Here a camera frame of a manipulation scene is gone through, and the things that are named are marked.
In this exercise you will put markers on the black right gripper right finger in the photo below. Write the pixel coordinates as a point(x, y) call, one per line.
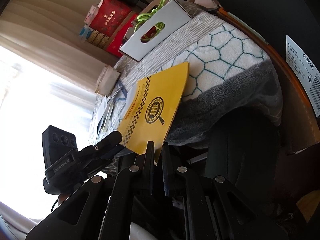
point(233, 193)

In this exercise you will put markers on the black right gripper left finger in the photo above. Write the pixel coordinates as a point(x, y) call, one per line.
point(101, 208)

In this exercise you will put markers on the yellow paper envelope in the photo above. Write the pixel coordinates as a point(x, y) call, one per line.
point(153, 109)

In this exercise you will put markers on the cream small packet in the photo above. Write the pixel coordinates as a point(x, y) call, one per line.
point(107, 81)

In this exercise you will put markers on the beige curtain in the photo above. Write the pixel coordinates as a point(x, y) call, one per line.
point(46, 33)

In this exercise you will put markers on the lower red gift box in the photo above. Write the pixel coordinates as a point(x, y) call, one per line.
point(123, 33)

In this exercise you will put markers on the gold tea boxes stack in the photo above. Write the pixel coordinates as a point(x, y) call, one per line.
point(98, 39)

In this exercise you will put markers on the upper red gift bag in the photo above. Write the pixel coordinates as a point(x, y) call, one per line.
point(111, 14)

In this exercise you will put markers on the white cardboard tray box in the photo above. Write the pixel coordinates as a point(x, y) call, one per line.
point(154, 24)

